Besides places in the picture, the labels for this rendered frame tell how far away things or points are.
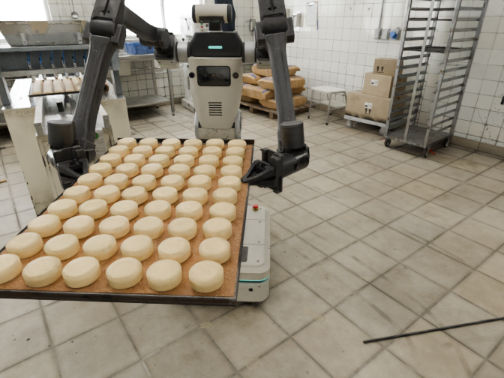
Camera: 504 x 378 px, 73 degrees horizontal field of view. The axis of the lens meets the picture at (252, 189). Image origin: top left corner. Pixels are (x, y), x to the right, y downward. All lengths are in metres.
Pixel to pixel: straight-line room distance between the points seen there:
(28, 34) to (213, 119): 1.37
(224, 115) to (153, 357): 1.12
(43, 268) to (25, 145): 2.09
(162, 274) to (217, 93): 1.16
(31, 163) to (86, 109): 1.62
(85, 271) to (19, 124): 2.11
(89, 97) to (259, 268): 1.07
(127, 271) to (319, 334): 1.35
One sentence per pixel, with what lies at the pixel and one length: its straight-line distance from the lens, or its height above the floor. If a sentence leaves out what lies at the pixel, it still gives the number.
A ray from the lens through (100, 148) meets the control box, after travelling 1.90.
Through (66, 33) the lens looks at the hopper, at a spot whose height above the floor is 1.25.
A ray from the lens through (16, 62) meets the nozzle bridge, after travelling 2.63.
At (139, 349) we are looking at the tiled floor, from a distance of 1.78.
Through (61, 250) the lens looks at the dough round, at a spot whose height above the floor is 1.01.
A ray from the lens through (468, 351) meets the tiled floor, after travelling 1.95.
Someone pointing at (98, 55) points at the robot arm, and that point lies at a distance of 1.15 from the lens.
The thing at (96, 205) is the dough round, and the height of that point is 1.01.
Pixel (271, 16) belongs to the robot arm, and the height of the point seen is 1.34.
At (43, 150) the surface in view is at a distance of 1.93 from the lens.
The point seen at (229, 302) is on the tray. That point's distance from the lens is 0.49.
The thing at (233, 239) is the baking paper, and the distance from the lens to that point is 0.60.
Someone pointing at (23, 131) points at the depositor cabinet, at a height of 0.69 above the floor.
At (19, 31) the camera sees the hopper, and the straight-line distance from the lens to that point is 2.58.
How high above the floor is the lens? 1.33
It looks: 26 degrees down
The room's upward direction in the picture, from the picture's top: straight up
